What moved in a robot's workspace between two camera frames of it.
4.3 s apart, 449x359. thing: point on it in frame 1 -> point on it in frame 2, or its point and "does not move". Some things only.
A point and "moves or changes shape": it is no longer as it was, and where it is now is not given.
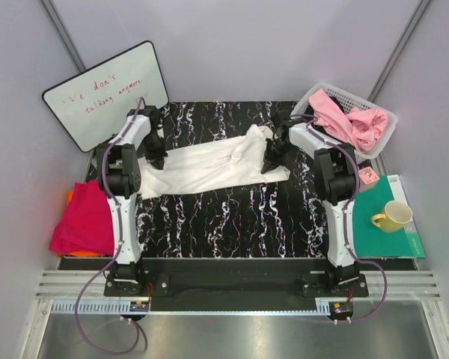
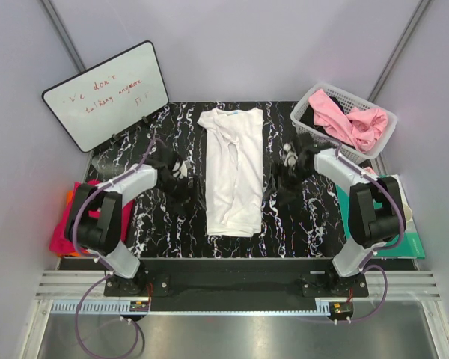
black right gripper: (273, 163) -> (292, 191)
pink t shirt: (364, 126) does not move
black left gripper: (157, 160) -> (183, 199)
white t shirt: (237, 158) moves or changes shape
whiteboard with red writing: (90, 106) does not move
